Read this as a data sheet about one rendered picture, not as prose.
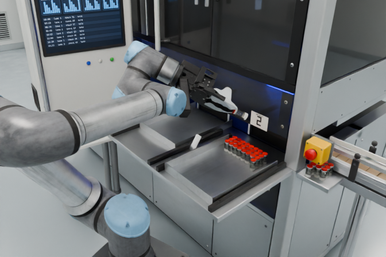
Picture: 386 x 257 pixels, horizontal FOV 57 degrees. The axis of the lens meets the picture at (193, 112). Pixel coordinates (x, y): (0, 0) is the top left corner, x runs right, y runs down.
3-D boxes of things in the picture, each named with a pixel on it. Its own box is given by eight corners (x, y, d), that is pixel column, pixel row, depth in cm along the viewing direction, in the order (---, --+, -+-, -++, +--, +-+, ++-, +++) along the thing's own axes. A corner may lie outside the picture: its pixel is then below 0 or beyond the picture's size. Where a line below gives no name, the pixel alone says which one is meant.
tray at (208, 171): (227, 141, 153) (228, 133, 151) (276, 168, 135) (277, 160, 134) (164, 170, 133) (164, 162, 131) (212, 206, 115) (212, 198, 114)
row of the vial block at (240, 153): (226, 148, 147) (227, 139, 145) (260, 167, 135) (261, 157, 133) (223, 150, 146) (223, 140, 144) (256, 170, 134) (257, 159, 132)
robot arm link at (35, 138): (12, 133, 56) (190, 80, 94) (-23, 115, 61) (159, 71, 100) (19, 196, 60) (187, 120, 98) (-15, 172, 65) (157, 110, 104)
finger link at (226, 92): (244, 92, 106) (217, 79, 106) (239, 108, 104) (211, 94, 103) (240, 97, 109) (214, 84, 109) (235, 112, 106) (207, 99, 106)
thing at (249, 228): (170, 115, 370) (169, 31, 331) (363, 224, 232) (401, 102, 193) (80, 147, 310) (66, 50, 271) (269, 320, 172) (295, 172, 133)
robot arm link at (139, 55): (120, 66, 107) (134, 43, 108) (153, 83, 108) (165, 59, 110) (121, 59, 99) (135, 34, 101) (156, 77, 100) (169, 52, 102)
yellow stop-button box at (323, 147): (313, 150, 132) (316, 133, 129) (331, 158, 127) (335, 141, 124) (301, 158, 128) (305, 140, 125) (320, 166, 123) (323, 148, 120)
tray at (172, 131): (195, 107, 182) (195, 101, 181) (231, 126, 165) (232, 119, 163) (139, 127, 162) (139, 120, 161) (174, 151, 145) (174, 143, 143)
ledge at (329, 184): (316, 163, 142) (317, 159, 141) (347, 178, 133) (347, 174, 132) (296, 176, 134) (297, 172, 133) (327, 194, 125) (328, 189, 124)
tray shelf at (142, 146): (188, 108, 187) (188, 104, 186) (303, 166, 140) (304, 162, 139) (107, 136, 158) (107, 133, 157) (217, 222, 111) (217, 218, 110)
